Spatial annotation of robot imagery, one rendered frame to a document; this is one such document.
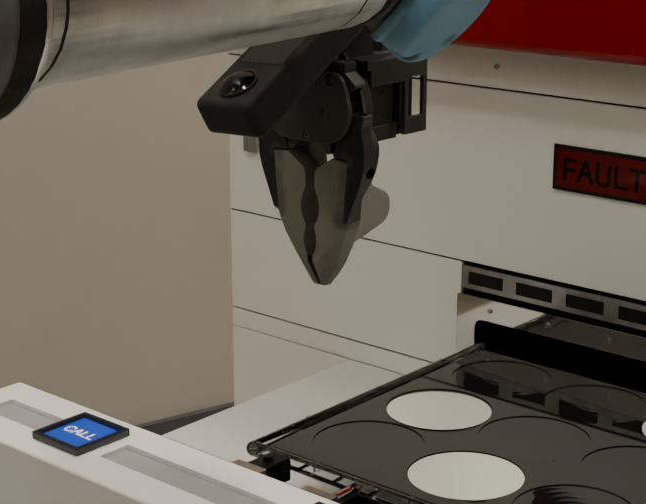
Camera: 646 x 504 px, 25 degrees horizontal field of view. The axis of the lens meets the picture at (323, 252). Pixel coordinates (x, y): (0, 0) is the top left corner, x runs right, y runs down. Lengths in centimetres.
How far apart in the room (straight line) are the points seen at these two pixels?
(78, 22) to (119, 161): 278
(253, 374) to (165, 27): 133
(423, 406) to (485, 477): 17
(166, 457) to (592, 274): 56
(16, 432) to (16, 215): 205
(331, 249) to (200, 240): 253
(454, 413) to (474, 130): 34
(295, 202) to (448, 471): 40
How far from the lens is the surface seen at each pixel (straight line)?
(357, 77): 91
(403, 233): 167
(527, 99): 154
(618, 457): 133
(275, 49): 89
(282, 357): 185
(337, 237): 93
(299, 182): 95
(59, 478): 116
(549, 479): 127
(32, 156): 324
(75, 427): 122
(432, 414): 140
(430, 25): 76
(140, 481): 112
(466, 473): 128
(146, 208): 338
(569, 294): 155
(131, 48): 58
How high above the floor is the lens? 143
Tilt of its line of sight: 16 degrees down
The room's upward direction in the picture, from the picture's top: straight up
